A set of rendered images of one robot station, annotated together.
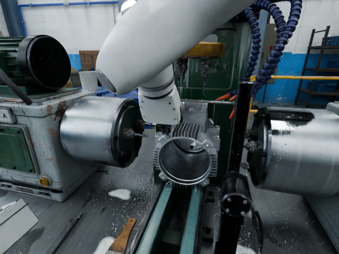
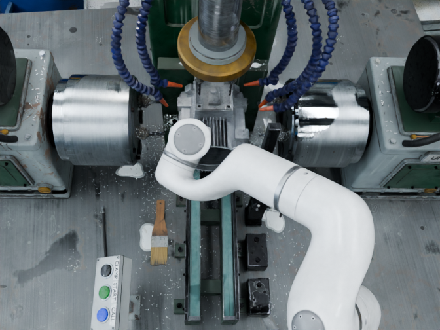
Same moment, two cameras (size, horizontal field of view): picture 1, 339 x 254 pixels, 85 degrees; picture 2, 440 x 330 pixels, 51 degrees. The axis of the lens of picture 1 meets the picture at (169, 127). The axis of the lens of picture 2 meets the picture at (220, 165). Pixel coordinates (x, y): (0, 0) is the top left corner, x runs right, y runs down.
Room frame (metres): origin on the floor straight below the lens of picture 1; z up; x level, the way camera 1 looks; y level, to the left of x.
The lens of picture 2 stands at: (-0.05, 0.14, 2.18)
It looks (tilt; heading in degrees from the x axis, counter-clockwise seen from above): 66 degrees down; 338
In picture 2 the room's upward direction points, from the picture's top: 8 degrees clockwise
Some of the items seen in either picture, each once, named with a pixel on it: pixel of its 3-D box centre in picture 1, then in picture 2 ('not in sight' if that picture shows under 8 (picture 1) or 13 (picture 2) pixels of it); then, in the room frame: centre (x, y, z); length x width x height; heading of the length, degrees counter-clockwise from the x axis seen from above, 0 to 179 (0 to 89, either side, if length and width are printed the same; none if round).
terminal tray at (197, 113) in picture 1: (191, 116); (213, 97); (0.60, -0.07, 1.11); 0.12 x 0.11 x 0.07; 166
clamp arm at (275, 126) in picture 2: (237, 136); (266, 150); (0.41, -0.16, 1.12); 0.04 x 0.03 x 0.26; 166
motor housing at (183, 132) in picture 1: (188, 146); (211, 128); (0.56, -0.06, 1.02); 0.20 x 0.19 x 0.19; 166
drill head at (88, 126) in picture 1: (95, 129); (84, 120); (0.65, 0.28, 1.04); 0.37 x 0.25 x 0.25; 76
